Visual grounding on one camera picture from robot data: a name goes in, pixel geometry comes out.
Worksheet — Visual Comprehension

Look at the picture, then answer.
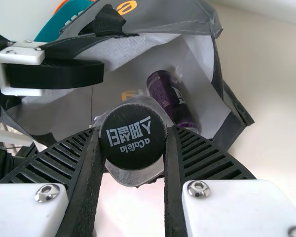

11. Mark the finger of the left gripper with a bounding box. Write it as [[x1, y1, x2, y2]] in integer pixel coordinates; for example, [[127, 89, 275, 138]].
[[0, 46, 105, 97]]

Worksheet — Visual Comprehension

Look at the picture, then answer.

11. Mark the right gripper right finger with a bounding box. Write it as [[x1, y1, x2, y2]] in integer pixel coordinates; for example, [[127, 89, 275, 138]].
[[163, 125, 296, 237]]

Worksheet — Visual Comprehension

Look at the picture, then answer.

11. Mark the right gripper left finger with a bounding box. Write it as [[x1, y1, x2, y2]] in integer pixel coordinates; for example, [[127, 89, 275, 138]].
[[0, 127, 107, 237]]

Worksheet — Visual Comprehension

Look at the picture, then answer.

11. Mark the purple can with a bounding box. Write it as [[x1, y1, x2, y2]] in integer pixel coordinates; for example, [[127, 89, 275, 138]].
[[146, 70, 204, 135]]

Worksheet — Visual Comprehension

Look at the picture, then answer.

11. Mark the dark grey bag with straps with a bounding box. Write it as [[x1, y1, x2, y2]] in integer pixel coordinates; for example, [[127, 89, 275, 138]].
[[0, 0, 255, 158]]

